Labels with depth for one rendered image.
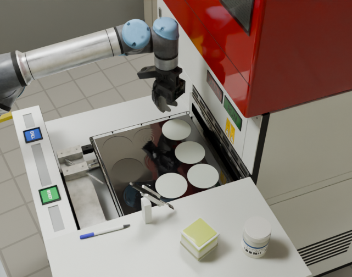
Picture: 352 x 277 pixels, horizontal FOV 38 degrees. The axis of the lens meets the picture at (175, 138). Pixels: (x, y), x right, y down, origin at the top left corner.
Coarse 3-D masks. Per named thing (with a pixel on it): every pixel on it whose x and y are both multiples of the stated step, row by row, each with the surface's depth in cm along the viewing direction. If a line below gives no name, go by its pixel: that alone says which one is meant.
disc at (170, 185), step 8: (160, 176) 163; (168, 176) 163; (176, 176) 163; (160, 184) 161; (168, 184) 161; (176, 184) 161; (184, 184) 161; (160, 192) 159; (168, 192) 159; (176, 192) 159; (184, 192) 159
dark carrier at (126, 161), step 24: (168, 120) 181; (96, 144) 172; (120, 144) 173; (144, 144) 173; (168, 144) 173; (120, 168) 165; (144, 168) 165; (168, 168) 165; (216, 168) 166; (120, 192) 158; (192, 192) 159
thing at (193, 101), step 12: (192, 96) 183; (192, 108) 188; (204, 120) 177; (204, 132) 181; (216, 132) 171; (216, 144) 177; (216, 156) 175; (228, 156) 164; (228, 168) 169; (240, 168) 160
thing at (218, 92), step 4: (208, 76) 165; (208, 80) 166; (212, 80) 163; (212, 84) 164; (212, 88) 165; (216, 88) 161; (216, 92) 162; (220, 92) 159; (220, 96) 160; (220, 100) 161
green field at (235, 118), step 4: (224, 104) 159; (228, 104) 155; (228, 108) 156; (232, 108) 153; (228, 112) 157; (232, 112) 154; (232, 116) 155; (236, 116) 152; (236, 120) 153; (240, 120) 150; (236, 124) 154; (240, 124) 151
